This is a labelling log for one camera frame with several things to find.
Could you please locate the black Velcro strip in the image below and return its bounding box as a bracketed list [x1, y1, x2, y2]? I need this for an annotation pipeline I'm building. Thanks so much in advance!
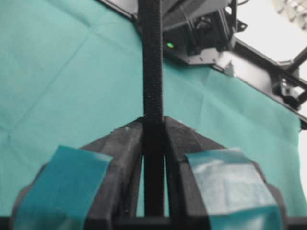
[138, 0, 164, 217]

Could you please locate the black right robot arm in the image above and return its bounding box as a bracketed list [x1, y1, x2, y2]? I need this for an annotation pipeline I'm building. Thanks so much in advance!
[162, 0, 247, 65]

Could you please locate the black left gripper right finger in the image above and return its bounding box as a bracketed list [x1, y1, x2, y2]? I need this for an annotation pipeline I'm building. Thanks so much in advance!
[165, 117, 287, 230]

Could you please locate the green table cloth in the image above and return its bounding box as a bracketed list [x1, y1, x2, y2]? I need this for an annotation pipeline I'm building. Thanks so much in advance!
[0, 0, 307, 216]

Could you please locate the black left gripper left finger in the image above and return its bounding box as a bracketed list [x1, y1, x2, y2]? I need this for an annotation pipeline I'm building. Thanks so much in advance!
[11, 118, 143, 230]

